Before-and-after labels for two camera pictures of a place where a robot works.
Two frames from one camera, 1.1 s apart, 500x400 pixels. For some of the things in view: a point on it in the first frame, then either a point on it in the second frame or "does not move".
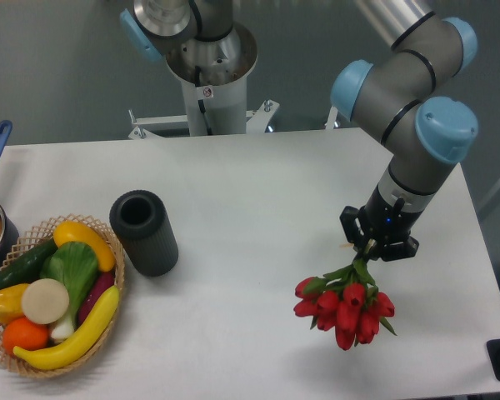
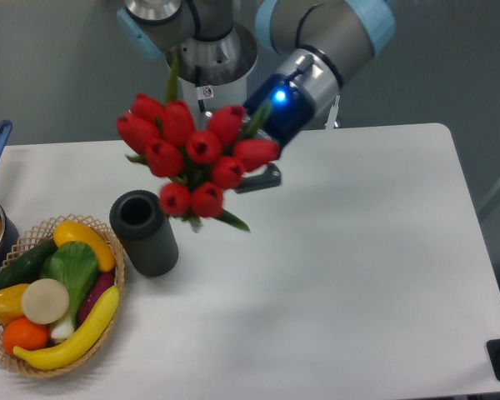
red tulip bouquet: (347, 300) → (203, 155)
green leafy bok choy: (74, 266) does not move
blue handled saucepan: (0, 234) does not move
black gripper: (385, 222) → (292, 108)
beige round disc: (44, 301) does not move
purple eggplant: (100, 282) does not move
